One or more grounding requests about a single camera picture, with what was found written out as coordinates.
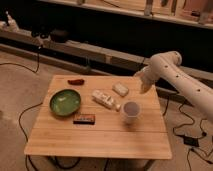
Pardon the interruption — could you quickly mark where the black cable on left floor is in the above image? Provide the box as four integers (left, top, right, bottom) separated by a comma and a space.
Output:
0, 45, 44, 171

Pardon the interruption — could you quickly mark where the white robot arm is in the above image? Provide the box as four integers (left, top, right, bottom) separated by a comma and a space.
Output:
135, 51, 213, 123

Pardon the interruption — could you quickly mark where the black cable on floor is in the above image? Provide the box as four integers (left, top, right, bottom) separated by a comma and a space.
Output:
162, 96, 213, 165
0, 45, 44, 171

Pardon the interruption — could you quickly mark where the white sponge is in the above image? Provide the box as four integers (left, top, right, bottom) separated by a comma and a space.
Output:
112, 83, 129, 97

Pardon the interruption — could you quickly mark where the dark candy bar box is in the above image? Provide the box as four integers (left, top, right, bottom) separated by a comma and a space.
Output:
73, 114, 95, 125

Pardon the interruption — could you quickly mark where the black cable on right floor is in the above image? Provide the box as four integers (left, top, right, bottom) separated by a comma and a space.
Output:
162, 96, 213, 165

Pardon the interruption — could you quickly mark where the black round object on ledge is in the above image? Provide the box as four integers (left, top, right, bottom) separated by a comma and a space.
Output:
50, 29, 69, 43

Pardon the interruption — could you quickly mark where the black power adapter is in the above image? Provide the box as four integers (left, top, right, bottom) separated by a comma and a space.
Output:
183, 137, 199, 147

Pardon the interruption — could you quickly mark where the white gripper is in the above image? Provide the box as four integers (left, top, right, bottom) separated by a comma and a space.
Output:
134, 66, 152, 94

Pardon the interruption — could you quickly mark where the wooden table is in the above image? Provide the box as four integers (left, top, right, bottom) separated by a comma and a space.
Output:
24, 75, 172, 160

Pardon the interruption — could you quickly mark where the green ceramic bowl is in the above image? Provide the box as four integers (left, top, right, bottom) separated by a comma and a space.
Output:
49, 89, 81, 117

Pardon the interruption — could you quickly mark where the white plastic bottle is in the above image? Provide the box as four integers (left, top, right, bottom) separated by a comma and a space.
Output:
92, 90, 121, 111

